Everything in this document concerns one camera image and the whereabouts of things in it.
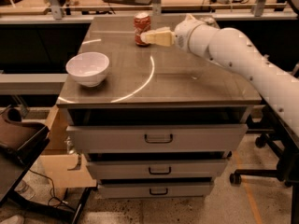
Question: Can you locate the grey drawer cabinet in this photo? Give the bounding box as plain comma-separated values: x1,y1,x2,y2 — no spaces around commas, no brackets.
57,16,261,188

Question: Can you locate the black office chair base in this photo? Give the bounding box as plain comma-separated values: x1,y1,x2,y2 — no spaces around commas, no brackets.
229,122,299,188

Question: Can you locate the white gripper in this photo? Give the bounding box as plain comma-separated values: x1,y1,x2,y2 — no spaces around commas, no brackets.
140,14,215,52

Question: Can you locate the cardboard box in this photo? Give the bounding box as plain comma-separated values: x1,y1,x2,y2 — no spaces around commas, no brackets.
40,105,96,198

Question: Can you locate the middle grey drawer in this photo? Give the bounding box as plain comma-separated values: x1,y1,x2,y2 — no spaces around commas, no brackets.
87,160,227,180

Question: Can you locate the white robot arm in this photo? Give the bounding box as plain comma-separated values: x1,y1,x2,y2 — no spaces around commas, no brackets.
140,14,299,135

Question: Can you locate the white bowl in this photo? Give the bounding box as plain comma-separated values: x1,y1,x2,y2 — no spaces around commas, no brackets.
65,52,109,87

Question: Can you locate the top grey drawer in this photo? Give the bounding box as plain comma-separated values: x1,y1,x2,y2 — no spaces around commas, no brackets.
66,124,248,153

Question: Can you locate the grey drawer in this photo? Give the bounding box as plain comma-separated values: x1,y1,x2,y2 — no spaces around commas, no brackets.
98,182,214,199
66,124,248,153
87,160,227,180

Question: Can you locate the brown black chair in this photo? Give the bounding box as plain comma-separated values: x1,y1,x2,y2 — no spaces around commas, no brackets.
0,105,51,203

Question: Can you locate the bottom grey drawer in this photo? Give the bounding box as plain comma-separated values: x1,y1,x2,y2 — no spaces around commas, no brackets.
98,182,214,199

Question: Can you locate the red coke can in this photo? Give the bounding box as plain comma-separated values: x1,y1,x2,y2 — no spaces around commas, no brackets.
134,12,151,46

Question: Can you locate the black cable on floor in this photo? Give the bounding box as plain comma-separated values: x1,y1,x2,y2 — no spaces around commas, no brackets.
28,167,78,212

